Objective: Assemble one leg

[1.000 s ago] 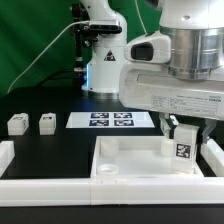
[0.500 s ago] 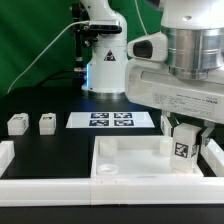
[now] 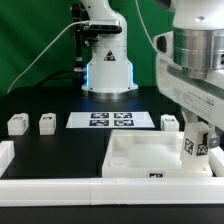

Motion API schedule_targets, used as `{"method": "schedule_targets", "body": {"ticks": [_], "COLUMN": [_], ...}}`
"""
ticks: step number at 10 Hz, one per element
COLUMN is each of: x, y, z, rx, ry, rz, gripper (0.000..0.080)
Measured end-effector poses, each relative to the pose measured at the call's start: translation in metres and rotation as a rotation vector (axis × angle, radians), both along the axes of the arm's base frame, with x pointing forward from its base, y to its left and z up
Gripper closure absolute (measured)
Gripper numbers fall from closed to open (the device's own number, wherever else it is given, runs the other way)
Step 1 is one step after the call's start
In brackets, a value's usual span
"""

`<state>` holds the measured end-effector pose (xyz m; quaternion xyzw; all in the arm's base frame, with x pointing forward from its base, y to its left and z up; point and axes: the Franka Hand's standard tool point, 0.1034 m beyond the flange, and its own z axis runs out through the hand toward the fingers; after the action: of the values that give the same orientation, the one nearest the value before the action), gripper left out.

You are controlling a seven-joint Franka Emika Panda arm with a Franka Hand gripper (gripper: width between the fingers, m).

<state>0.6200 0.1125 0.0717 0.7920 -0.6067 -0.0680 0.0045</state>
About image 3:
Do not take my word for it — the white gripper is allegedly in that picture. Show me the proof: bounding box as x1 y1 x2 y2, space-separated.
155 53 224 149

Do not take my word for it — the white square tabletop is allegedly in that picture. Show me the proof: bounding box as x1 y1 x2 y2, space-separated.
102 130 212 178

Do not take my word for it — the white U-shaped fence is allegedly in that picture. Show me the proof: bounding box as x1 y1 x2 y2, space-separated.
0 141 224 207

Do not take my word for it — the white marker sheet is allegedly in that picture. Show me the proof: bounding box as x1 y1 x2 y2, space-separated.
66 112 155 128

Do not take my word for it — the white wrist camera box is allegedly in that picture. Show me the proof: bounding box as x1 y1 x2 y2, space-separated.
153 31 173 57

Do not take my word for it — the black cable at base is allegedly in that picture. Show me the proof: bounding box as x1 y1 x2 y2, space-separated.
39 69 88 88

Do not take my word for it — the white cable right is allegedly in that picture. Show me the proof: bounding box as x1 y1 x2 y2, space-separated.
133 0 158 51

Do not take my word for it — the white cable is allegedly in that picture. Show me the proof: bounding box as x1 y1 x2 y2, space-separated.
6 20 91 94
133 0 158 51

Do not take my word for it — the white cable left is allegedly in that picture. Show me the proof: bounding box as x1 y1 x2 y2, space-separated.
6 20 91 94

